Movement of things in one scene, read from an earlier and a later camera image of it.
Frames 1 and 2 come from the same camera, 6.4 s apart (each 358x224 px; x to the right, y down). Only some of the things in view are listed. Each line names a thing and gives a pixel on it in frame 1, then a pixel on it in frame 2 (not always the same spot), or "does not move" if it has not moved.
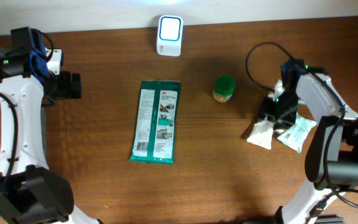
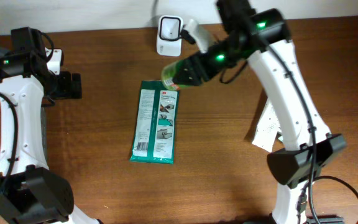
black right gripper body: [283, 111] to [214, 55]
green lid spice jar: [224, 86] to [168, 76]
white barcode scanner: [170, 30] does not move
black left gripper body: [67, 85] does not move
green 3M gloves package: [155, 129] does not move
